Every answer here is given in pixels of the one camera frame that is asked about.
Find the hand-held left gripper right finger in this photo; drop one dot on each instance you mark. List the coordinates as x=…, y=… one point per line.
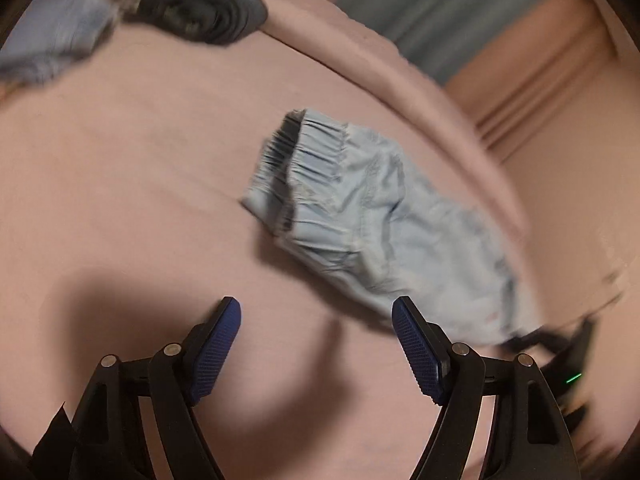
x=419, y=355

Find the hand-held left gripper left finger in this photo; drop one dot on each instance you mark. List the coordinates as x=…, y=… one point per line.
x=215, y=355

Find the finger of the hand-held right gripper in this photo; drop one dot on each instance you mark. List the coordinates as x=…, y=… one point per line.
x=532, y=340

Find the light blue pants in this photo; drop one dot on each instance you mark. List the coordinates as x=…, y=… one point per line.
x=370, y=220

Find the pink bed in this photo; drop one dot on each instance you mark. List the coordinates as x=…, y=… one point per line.
x=125, y=185

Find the pink curtain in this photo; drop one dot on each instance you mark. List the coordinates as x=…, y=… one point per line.
x=540, y=70

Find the black folded cloth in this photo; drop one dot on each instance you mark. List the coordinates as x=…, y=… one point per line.
x=200, y=10

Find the blue folded cloth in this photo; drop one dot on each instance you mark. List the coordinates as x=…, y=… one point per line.
x=50, y=45

